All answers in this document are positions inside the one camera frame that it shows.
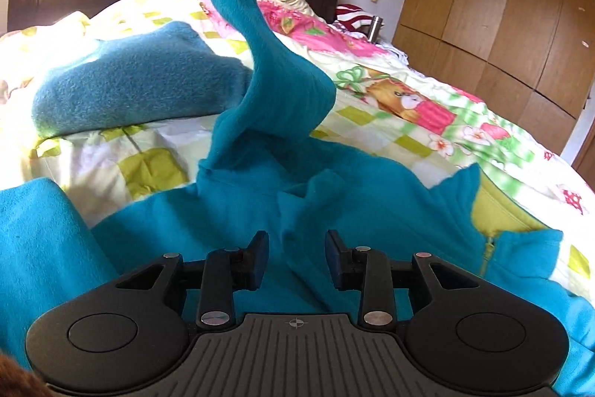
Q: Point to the wooden wardrobe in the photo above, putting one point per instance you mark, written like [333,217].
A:
[530,61]

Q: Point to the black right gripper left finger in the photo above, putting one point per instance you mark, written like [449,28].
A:
[226,272]

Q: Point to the steel thermos cup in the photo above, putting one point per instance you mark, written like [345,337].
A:
[374,29]

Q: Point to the teal fleece jacket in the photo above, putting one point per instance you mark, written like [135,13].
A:
[265,171]

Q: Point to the folded blue fleece blanket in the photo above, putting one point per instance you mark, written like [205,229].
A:
[168,73]

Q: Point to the checkered cartoon bed quilt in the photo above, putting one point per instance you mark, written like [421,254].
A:
[382,107]

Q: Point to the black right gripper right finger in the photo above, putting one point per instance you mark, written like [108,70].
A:
[367,271]

